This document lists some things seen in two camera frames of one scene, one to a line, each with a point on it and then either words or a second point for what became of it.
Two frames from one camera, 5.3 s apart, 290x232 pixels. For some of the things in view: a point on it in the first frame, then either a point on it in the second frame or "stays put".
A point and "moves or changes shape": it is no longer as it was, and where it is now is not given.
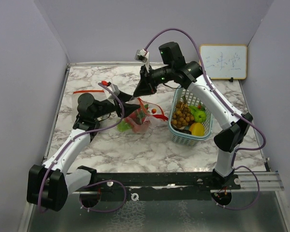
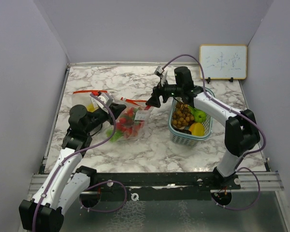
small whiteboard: [224, 62] stays put
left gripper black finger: [124, 97] -> [117, 108]
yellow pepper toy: [197, 129] stays put
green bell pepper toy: [199, 114] stays put
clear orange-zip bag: [140, 122] moves or changes shape
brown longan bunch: [181, 115] stays put
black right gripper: [145, 86] -> [154, 100]
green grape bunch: [123, 126] -> [115, 137]
